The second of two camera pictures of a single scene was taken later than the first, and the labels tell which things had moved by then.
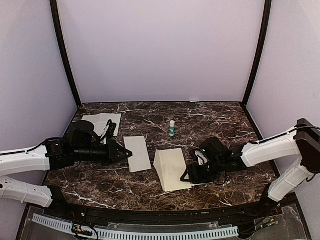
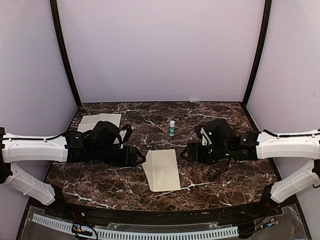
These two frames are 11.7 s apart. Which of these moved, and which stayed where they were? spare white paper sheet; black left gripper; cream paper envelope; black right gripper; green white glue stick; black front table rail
Moved: black left gripper; black right gripper; cream paper envelope
Stayed: spare white paper sheet; black front table rail; green white glue stick
